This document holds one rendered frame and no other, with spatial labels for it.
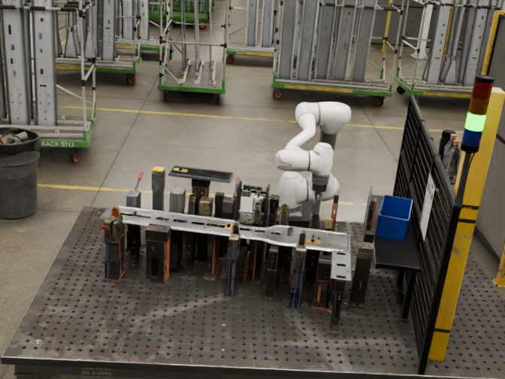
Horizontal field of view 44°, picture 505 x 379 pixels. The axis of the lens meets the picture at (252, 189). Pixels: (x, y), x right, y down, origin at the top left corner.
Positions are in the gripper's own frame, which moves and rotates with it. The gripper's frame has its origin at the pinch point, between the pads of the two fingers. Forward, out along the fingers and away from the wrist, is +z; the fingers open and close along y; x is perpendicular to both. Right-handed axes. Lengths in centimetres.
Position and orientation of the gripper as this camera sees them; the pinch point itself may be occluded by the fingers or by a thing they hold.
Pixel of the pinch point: (315, 218)
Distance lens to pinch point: 334.5
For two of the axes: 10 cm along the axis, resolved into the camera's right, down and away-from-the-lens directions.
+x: 9.9, 1.2, -1.0
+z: -0.7, 9.2, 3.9
